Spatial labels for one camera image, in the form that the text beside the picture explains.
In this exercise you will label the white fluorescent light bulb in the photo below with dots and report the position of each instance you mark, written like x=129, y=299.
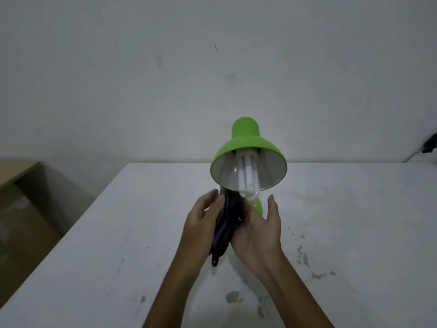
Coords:
x=248, y=177

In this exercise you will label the person's right hand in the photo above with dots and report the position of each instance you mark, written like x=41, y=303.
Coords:
x=259, y=239

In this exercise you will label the person's left hand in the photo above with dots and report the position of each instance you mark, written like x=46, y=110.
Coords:
x=198, y=232

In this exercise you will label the dark grey cloth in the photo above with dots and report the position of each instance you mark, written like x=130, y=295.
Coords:
x=228, y=218

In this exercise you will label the person's left forearm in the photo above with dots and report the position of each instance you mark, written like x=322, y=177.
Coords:
x=170, y=297

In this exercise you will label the green table lamp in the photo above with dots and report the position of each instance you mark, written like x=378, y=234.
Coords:
x=245, y=140

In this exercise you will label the person's right forearm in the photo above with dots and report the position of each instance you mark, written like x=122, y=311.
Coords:
x=297, y=300

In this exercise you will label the light wooden cabinet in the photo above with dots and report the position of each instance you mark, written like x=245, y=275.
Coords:
x=24, y=228

